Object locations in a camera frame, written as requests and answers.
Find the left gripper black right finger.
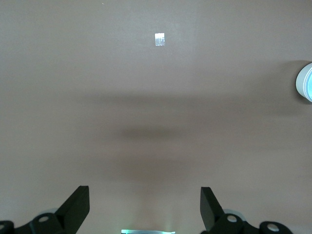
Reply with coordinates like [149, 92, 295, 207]
[199, 186, 260, 234]

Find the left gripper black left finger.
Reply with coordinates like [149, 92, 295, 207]
[15, 185, 90, 234]

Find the light blue bowl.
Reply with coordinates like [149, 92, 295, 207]
[305, 69, 312, 102]

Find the white bowl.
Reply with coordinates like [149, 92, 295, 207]
[295, 62, 312, 101]

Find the brown table cover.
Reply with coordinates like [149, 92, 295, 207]
[0, 0, 312, 234]

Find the small clear tape patch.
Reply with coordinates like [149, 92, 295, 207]
[154, 32, 166, 47]

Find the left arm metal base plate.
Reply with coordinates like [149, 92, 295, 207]
[120, 228, 176, 234]

